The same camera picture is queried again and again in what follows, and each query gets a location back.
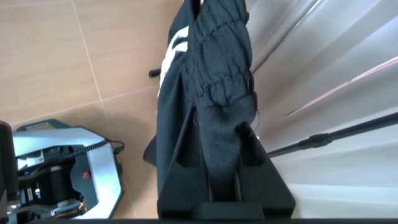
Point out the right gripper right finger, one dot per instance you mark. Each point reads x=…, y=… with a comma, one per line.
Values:
x=267, y=186

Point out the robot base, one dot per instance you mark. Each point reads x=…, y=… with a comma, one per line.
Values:
x=99, y=174

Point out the black clothes rack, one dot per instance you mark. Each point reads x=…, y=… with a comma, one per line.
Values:
x=320, y=139

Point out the black shorts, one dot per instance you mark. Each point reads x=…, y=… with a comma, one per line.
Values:
x=217, y=77

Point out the pink clothes hanger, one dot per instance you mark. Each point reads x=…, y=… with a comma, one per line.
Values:
x=342, y=85

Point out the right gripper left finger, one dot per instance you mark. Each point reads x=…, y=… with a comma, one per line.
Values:
x=183, y=186

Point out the beige curtain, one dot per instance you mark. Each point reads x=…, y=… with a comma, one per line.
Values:
x=326, y=37

